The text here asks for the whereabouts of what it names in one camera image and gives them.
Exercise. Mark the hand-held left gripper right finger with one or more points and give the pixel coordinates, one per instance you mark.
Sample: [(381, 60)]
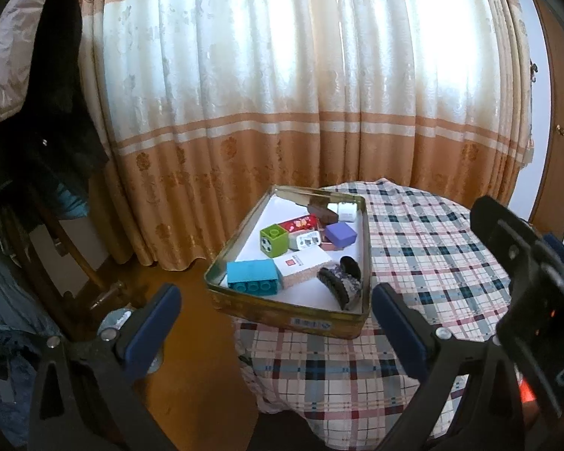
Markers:
[(399, 333)]

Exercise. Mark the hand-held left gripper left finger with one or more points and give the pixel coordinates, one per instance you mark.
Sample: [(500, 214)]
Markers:
[(152, 333)]

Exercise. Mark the black sequined hair claw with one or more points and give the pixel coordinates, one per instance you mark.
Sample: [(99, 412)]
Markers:
[(340, 282)]

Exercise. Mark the pink card box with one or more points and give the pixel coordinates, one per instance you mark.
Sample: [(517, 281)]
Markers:
[(326, 245)]

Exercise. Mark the purple block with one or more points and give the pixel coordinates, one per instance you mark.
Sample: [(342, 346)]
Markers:
[(340, 234)]

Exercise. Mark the teal toy block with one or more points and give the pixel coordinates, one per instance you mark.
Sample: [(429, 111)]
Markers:
[(251, 272)]

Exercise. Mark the gold rectangular tin box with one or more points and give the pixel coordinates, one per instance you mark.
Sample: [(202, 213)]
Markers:
[(282, 317)]

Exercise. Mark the white box with red label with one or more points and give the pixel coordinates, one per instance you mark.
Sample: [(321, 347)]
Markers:
[(301, 265)]

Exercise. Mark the white pill bottle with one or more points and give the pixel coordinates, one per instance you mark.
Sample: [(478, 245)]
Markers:
[(348, 211)]

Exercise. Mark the brown comb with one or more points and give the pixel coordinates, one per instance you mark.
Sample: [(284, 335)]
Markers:
[(322, 211)]

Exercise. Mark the red toy block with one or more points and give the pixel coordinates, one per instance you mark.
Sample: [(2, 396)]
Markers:
[(301, 224)]

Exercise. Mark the green toy block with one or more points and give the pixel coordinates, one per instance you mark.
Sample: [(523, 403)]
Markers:
[(275, 244)]

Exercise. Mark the plaid tablecloth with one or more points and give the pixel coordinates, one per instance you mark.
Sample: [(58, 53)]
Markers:
[(427, 253)]

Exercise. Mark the dark wooden chair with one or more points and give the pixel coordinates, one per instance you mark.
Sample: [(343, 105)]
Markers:
[(75, 263)]

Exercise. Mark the dark blue cloth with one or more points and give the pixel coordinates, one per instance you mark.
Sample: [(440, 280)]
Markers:
[(4, 300)]

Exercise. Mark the teal cloth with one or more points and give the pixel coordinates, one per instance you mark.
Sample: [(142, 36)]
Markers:
[(73, 202)]

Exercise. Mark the curtain tieback tassel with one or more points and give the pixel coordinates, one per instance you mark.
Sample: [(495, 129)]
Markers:
[(533, 69)]

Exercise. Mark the black garment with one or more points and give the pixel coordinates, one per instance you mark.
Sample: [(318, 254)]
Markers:
[(51, 127)]

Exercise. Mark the cream and orange curtain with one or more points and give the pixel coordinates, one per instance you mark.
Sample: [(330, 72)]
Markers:
[(286, 80)]

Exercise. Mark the pale quilted jacket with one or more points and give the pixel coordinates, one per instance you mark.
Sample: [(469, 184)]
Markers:
[(14, 56)]

